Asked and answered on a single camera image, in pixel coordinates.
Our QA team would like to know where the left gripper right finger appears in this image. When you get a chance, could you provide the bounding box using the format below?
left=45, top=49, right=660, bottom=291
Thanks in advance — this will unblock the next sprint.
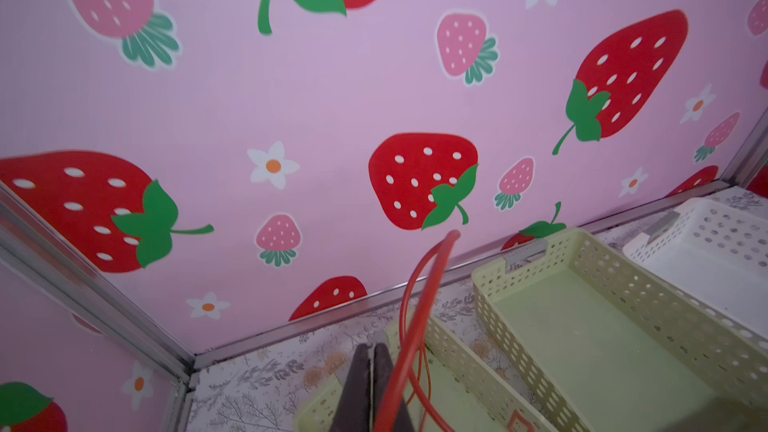
left=373, top=343, right=416, bottom=432

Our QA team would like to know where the white perforated basket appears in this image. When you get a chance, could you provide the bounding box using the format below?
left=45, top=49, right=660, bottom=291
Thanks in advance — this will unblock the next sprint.
left=622, top=198, right=767, bottom=351

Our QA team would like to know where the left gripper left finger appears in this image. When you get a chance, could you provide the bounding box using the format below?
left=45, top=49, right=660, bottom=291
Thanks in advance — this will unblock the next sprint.
left=330, top=344, right=372, bottom=432

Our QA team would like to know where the bright red cable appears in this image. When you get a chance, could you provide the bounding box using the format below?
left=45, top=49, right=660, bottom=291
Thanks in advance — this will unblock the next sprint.
left=373, top=229, right=462, bottom=432

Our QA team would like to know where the middle green basket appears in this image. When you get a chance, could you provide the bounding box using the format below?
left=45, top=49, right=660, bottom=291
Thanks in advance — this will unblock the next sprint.
left=472, top=229, right=767, bottom=431

